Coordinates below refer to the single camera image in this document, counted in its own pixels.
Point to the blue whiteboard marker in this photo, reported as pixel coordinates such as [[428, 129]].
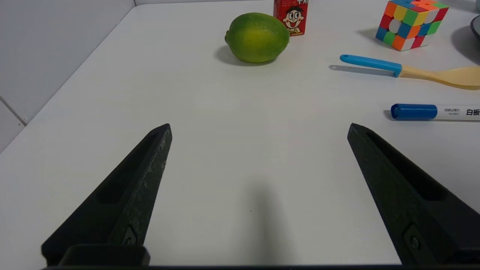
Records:
[[416, 111]]

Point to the red milk carton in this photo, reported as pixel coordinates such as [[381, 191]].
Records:
[[293, 17]]

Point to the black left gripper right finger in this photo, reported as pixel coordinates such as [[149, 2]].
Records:
[[416, 198]]

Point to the multicoloured puzzle cube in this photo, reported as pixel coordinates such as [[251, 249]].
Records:
[[410, 24]]

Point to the gray round plate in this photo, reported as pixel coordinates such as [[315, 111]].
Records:
[[476, 28]]

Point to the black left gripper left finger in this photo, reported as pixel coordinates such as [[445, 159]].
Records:
[[123, 202]]

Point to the green lime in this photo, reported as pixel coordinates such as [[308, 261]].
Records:
[[257, 37]]

